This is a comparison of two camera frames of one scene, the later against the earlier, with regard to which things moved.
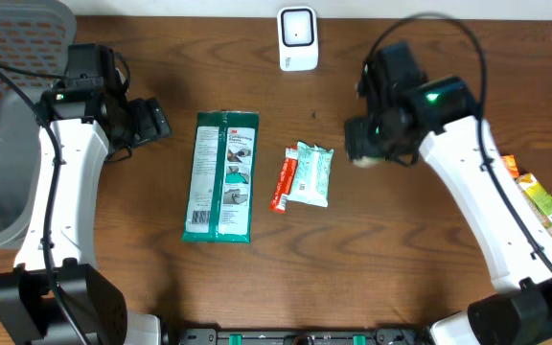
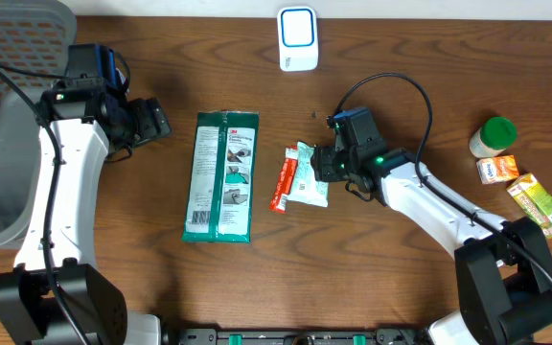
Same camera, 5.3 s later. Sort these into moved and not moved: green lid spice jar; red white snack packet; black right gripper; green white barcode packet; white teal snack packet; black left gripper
Moved: black right gripper; green lid spice jar
Not moved: red white snack packet; green white barcode packet; black left gripper; white teal snack packet
